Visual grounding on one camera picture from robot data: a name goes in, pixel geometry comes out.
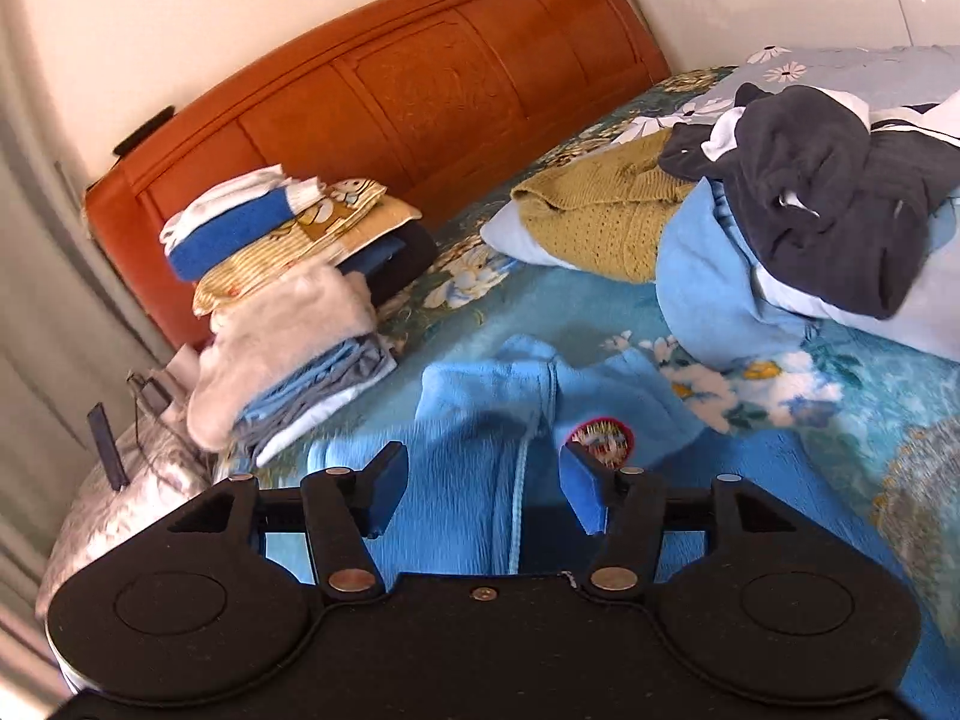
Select white folded garment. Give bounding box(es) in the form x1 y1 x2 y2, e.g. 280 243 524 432
160 164 325 254

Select cream fluffy folded garment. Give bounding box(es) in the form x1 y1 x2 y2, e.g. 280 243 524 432
185 262 376 452

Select floral covered bedside table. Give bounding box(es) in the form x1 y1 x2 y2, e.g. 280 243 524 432
34 369 215 619

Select mustard knitted sweater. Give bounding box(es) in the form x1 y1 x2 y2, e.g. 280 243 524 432
511 128 693 283

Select grey curtain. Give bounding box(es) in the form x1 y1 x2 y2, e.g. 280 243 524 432
2 23 164 718

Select light blue floral quilt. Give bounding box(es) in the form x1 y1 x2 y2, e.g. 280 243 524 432
626 47 958 369

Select black charging cable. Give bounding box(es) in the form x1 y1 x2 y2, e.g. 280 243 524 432
125 370 189 481

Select light blue garment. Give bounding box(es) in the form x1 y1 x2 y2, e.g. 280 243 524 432
656 179 820 372

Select orange wooden headboard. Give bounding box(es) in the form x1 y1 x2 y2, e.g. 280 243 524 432
85 0 669 346

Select yellow striped cartoon garment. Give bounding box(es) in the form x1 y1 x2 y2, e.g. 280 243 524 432
192 179 421 317

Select dark grey hooded jacket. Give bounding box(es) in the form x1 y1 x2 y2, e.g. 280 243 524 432
659 83 958 320

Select teal floral bed blanket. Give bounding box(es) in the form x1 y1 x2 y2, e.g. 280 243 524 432
216 67 960 616

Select grey blue folded garments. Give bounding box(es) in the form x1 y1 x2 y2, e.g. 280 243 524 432
228 333 397 468

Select black smartphone on stand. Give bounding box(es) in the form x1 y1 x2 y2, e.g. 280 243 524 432
86 403 130 493

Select blue and white folded sweater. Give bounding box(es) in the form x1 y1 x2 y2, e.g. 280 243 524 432
164 190 301 281

